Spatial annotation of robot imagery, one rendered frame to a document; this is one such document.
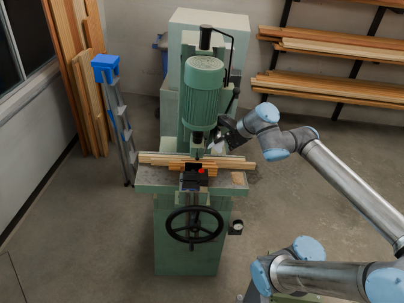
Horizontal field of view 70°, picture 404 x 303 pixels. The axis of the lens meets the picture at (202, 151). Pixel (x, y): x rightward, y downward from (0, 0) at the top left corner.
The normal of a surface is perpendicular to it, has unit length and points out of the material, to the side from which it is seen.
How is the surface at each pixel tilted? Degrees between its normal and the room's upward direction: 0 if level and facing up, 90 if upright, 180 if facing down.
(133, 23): 90
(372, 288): 84
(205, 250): 90
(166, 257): 90
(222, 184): 0
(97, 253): 0
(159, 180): 0
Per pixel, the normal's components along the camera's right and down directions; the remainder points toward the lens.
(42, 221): 0.10, -0.78
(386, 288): -0.85, 0.16
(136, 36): -0.09, 0.62
